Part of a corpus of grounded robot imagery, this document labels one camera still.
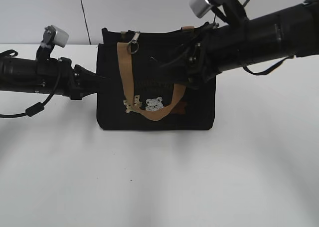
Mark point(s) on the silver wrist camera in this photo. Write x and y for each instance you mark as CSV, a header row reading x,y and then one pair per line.
x,y
204,0
54,36

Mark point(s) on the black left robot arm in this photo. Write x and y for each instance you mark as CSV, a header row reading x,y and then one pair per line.
x,y
45,76

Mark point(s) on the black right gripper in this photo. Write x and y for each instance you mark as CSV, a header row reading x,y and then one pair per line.
x,y
193,67

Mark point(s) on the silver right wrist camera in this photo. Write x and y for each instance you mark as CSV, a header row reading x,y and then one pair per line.
x,y
204,0

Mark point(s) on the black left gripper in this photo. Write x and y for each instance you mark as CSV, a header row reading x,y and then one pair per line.
x,y
78,82

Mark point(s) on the black canvas tote bag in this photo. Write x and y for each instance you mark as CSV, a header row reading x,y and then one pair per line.
x,y
134,98

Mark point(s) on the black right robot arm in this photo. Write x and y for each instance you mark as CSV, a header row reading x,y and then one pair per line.
x,y
281,35

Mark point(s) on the silver zipper pull with ring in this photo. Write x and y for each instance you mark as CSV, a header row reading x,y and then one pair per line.
x,y
133,45

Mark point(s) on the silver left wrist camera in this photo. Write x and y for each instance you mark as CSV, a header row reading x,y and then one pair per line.
x,y
54,36

